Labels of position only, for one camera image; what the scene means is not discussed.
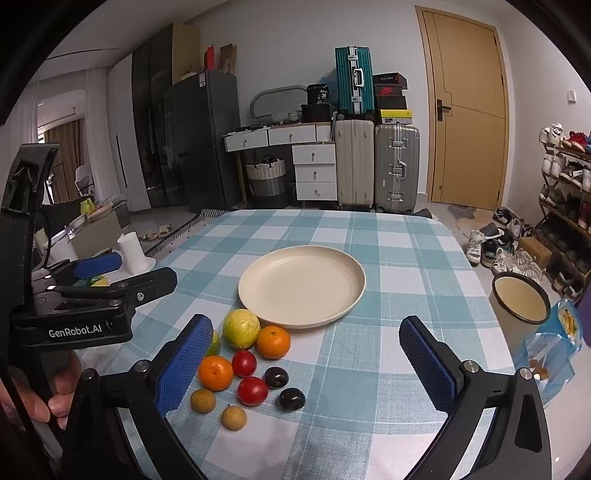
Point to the pair of beige slippers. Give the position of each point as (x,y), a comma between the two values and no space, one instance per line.
(157,233)

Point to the beige suitcase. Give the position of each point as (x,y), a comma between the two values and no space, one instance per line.
(354,161)

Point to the silver suitcase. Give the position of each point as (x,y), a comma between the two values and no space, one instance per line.
(397,166)

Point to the wicker basket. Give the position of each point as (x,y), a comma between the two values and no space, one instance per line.
(267,182)

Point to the white cylinder stand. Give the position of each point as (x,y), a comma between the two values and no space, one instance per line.
(131,251)

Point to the person's left hand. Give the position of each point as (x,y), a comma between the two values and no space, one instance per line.
(27,406)

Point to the white drawer desk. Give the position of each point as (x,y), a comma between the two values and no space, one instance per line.
(314,157)

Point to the yellow-green citrus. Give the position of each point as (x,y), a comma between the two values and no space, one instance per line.
(241,328)

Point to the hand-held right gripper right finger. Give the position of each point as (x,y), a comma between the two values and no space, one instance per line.
(429,369)

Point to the dark grey refrigerator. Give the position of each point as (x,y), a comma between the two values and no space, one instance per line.
(203,138)

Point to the cream enamel mug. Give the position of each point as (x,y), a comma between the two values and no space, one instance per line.
(519,302)

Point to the orange mandarin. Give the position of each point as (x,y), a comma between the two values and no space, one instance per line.
(215,373)
(273,342)

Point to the blue plastic bag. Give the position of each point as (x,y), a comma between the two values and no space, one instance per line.
(549,360)

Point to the cream round plate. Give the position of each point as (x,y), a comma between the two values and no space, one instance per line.
(300,286)

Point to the pile of sneakers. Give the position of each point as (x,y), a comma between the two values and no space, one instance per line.
(498,249)

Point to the grey curved chair back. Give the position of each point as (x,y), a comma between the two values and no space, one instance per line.
(277,92)

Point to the small cardboard box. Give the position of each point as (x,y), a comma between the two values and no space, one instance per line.
(535,251)

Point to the brown longan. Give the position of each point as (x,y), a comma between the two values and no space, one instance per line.
(203,401)
(233,418)

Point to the dark wardrobe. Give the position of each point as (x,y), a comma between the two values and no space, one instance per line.
(150,115)

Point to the shoe rack with shoes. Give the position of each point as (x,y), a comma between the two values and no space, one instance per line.
(565,194)

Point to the striped rug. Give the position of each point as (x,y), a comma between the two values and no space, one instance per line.
(194,224)

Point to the teal suitcase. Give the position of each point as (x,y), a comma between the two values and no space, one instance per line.
(348,78)

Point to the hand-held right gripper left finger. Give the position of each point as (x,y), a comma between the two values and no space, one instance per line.
(184,364)

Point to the stack of shoe boxes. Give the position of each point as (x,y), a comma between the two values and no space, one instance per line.
(391,99)

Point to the teal checked tablecloth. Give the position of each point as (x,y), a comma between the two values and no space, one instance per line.
(323,230)

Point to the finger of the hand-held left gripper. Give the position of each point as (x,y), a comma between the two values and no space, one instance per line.
(147,284)
(99,266)

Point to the grey door mat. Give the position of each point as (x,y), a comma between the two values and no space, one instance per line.
(461,212)

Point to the dark purple plum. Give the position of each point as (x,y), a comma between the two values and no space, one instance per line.
(276,377)
(292,398)

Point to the red tomato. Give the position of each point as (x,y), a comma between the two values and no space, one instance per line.
(252,391)
(244,363)

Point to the wooden door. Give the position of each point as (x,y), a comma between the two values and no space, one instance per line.
(466,115)

